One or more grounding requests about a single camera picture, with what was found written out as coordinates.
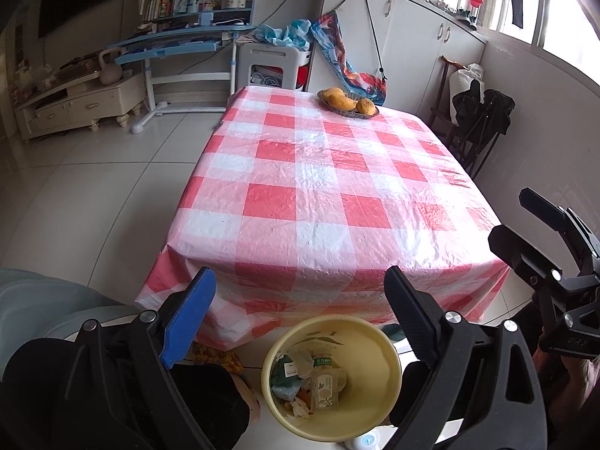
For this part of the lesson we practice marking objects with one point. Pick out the green knitted cloth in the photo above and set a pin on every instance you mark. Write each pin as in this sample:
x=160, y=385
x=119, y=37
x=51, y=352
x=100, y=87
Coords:
x=280, y=370

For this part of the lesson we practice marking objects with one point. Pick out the pink checked tablecloth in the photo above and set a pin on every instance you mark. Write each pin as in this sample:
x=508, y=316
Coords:
x=300, y=225

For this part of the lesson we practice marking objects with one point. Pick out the round spotted yellow mango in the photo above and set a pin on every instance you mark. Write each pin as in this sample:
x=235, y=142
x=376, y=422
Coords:
x=366, y=106

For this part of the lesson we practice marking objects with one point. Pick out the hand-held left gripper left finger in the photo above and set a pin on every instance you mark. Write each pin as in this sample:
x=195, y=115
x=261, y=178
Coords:
x=190, y=318

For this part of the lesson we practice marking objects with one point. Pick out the clear plastic bottle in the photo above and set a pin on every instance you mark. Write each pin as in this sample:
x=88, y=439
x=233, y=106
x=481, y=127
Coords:
x=323, y=384

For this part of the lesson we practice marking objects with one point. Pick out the blue study desk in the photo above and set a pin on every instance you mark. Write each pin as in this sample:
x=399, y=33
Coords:
x=187, y=40

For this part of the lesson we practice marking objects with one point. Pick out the grey woven fruit basket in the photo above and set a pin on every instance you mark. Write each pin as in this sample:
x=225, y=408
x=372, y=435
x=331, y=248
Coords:
x=347, y=111

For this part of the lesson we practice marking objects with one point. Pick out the dark cloth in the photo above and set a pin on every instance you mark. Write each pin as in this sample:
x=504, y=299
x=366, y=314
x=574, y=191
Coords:
x=28, y=384

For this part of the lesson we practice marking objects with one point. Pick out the white tissue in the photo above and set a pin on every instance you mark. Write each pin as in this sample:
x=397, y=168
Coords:
x=295, y=407

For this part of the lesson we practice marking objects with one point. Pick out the white plastic stool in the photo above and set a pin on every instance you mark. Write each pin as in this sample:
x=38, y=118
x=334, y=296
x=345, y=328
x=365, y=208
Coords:
x=272, y=58

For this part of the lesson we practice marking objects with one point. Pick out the yellow knitted item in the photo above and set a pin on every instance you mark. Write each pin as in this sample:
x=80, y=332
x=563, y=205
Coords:
x=215, y=358

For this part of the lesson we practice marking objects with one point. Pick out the white dotted pen holder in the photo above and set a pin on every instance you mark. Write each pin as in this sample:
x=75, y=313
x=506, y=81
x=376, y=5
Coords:
x=234, y=1

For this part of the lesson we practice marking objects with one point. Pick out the cream television cabinet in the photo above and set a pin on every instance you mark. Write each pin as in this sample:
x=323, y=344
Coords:
x=79, y=108

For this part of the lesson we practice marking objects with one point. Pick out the colourful printed bag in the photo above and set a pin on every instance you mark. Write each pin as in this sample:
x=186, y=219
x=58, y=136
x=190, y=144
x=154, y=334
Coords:
x=347, y=70

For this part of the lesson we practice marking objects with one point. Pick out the cream kettlebell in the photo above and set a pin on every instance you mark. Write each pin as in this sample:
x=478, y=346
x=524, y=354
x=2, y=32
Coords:
x=111, y=72

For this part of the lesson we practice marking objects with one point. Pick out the white stuffed bag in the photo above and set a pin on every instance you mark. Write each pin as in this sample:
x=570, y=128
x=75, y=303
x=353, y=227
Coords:
x=464, y=79

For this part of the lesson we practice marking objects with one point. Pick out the black jacket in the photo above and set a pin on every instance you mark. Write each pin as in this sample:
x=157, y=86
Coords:
x=487, y=108

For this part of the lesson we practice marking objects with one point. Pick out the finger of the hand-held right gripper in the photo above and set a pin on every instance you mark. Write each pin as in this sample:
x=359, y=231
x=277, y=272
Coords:
x=553, y=218
x=520, y=253

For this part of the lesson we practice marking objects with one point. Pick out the yellow plastic bin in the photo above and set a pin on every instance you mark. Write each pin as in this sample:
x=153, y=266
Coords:
x=370, y=375

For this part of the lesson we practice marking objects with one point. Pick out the white cabinet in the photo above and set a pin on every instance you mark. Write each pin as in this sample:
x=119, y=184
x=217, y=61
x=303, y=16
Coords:
x=412, y=47

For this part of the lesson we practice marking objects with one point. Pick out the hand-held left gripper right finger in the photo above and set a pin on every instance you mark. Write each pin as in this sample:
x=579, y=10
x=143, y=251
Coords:
x=408, y=318

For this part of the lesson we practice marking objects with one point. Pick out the row of books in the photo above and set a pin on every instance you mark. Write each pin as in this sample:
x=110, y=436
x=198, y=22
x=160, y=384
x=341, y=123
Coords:
x=157, y=0

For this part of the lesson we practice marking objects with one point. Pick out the blue white plastic bag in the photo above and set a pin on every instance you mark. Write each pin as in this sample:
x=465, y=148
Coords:
x=286, y=35

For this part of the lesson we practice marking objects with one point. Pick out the dark wooden chair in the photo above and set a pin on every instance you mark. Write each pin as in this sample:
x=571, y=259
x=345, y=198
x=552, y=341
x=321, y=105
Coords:
x=445, y=126

